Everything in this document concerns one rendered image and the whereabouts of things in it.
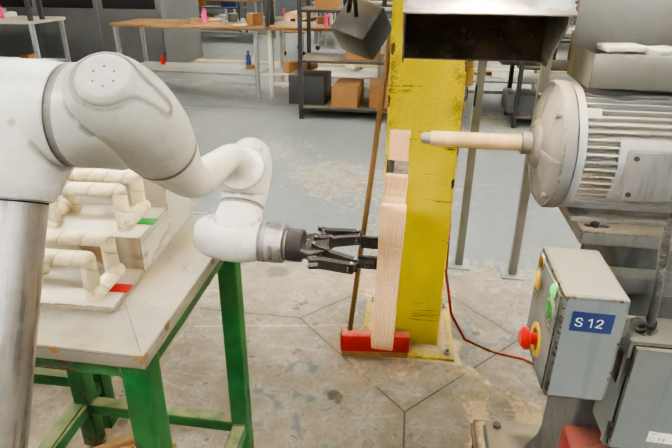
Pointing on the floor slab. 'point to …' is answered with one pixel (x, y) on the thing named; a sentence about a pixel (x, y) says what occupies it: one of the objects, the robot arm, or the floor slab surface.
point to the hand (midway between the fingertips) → (377, 252)
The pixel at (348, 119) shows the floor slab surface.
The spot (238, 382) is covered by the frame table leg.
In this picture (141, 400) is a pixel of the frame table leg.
